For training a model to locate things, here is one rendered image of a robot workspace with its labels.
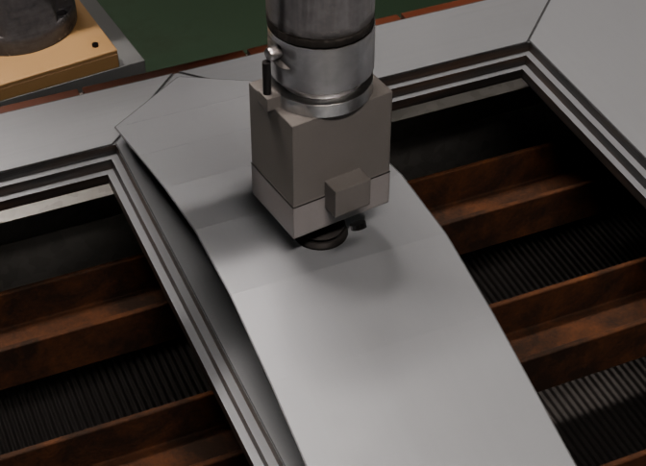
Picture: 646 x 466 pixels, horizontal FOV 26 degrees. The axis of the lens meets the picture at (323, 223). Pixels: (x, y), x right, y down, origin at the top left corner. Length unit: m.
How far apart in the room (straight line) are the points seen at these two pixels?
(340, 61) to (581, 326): 0.53
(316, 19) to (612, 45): 0.60
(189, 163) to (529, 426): 0.38
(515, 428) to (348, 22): 0.31
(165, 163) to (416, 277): 0.27
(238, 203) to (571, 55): 0.47
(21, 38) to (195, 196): 0.62
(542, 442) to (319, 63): 0.31
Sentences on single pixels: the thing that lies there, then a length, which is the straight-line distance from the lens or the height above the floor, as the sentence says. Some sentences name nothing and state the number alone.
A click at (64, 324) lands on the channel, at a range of 1.40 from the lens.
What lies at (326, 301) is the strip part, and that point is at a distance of 1.04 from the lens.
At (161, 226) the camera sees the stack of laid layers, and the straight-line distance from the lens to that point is 1.23.
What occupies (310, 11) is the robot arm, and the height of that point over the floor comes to 1.15.
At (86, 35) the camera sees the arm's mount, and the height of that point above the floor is 0.71.
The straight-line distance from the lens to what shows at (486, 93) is 1.69.
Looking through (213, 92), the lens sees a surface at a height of 0.86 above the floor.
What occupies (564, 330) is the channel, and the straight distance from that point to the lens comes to 1.39.
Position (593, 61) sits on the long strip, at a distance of 1.46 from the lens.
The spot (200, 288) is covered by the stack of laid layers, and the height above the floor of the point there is 0.85.
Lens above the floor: 1.64
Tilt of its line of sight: 40 degrees down
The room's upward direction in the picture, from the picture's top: straight up
